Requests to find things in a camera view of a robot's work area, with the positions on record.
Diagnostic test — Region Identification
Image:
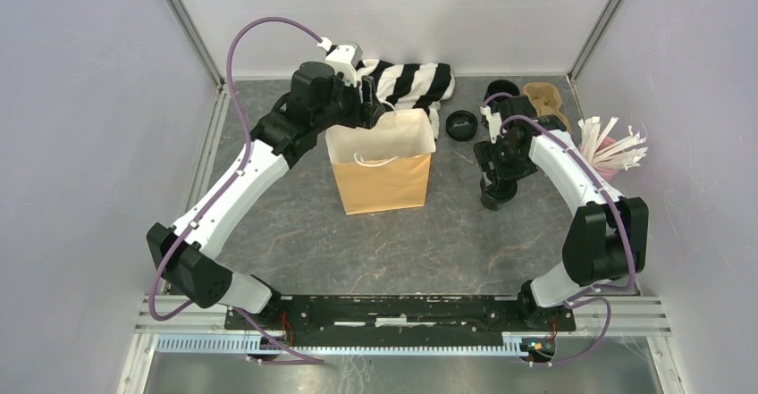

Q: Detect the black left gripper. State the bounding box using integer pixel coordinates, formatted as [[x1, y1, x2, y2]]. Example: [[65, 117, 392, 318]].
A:
[[314, 73, 386, 134]]

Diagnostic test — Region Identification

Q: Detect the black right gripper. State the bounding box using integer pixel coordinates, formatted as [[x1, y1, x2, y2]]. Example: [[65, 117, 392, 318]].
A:
[[474, 134, 538, 189]]

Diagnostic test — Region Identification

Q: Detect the black paper coffee cup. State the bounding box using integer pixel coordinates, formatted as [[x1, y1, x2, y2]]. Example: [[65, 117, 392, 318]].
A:
[[479, 180, 518, 211]]

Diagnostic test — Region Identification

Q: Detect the brown paper bag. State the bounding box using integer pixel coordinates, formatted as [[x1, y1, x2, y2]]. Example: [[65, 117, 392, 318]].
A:
[[325, 109, 436, 215]]

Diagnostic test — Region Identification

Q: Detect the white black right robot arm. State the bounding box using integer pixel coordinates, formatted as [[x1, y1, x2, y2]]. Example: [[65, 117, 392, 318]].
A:
[[474, 92, 649, 330]]

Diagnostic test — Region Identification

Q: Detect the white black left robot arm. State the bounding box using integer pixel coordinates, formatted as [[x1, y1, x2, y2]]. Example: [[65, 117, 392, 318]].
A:
[[147, 62, 385, 330]]

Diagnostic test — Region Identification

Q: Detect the stack of black lids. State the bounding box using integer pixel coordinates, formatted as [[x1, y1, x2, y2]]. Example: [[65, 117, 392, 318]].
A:
[[445, 110, 478, 142]]

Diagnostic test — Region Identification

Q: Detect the black white striped towel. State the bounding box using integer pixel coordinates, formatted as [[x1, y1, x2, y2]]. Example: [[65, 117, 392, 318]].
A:
[[356, 59, 456, 140]]

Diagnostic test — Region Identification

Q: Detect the brown cardboard cup carrier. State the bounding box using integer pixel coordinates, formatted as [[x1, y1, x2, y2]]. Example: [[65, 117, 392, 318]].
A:
[[522, 82, 572, 132]]

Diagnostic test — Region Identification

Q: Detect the stack of black cups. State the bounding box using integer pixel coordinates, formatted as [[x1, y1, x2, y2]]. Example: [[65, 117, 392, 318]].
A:
[[484, 79, 520, 107]]

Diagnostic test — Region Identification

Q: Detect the pink straw holder cup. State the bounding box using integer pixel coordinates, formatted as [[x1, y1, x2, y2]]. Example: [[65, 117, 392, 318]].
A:
[[591, 153, 623, 182]]

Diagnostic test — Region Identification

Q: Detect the white wrapped straws bundle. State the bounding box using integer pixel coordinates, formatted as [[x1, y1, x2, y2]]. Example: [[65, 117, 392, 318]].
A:
[[578, 116, 649, 171]]

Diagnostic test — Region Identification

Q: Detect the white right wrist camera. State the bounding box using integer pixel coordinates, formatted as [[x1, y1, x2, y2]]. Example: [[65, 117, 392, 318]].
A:
[[480, 105, 503, 144]]

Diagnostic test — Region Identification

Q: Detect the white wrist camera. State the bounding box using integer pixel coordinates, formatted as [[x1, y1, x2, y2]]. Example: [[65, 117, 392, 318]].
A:
[[317, 38, 363, 88], [480, 105, 503, 144]]

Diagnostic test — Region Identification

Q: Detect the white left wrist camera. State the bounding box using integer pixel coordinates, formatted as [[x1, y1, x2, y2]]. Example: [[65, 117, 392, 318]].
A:
[[317, 38, 363, 88]]

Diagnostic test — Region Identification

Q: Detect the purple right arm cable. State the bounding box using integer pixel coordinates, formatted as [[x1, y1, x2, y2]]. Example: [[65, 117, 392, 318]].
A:
[[482, 92, 637, 367]]

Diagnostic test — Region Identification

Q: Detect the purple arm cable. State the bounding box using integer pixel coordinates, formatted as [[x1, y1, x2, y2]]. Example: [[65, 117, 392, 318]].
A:
[[147, 16, 327, 367], [482, 92, 637, 367]]

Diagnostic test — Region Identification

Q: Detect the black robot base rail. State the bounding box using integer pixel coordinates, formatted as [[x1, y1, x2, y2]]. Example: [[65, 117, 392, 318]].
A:
[[224, 295, 577, 356]]

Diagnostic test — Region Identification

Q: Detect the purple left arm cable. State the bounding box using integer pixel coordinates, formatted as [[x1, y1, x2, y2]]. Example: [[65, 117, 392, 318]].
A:
[[147, 16, 327, 367]]

